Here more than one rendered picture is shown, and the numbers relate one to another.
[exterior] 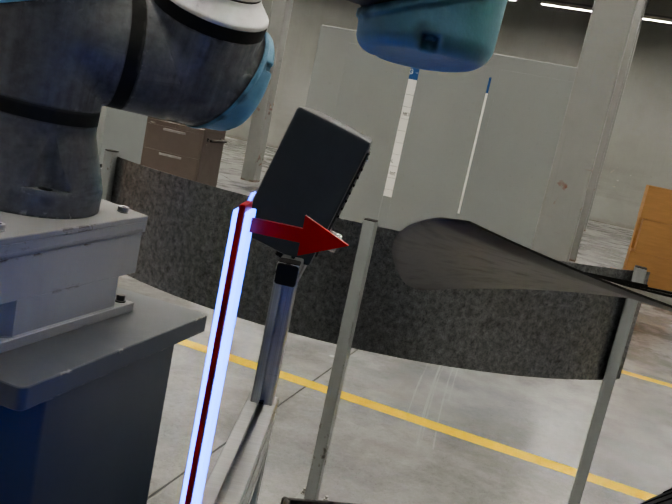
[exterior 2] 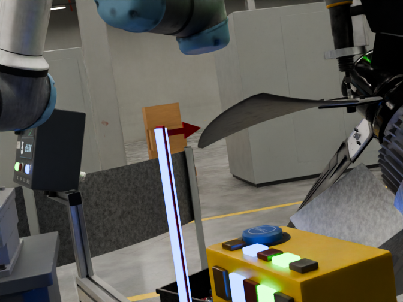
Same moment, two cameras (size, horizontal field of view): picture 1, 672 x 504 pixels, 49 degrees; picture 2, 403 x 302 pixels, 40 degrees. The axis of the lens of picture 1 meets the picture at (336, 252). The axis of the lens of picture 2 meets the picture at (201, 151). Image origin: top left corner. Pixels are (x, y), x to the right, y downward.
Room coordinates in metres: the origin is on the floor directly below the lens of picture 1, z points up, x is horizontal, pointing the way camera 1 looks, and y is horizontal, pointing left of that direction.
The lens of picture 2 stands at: (-0.29, 0.38, 1.22)
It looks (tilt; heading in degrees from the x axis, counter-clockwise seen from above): 5 degrees down; 332
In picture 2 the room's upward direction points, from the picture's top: 8 degrees counter-clockwise
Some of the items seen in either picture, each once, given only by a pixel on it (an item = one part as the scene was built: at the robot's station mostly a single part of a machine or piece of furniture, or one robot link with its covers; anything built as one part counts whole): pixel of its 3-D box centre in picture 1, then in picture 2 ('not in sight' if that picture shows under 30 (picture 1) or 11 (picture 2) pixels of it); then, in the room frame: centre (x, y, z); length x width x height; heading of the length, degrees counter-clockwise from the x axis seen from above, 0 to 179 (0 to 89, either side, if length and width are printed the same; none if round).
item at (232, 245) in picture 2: not in sight; (233, 245); (0.18, 0.11, 1.08); 0.02 x 0.02 x 0.01; 89
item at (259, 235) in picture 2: not in sight; (262, 236); (0.18, 0.07, 1.08); 0.04 x 0.04 x 0.02
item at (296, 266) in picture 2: not in sight; (303, 265); (0.07, 0.11, 1.08); 0.02 x 0.02 x 0.01; 89
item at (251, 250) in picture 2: not in sight; (255, 250); (0.14, 0.10, 1.08); 0.02 x 0.02 x 0.01; 89
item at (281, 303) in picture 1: (276, 331); (78, 233); (0.95, 0.06, 0.96); 0.03 x 0.03 x 0.20; 89
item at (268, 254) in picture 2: not in sight; (270, 254); (0.12, 0.11, 1.08); 0.02 x 0.02 x 0.01; 89
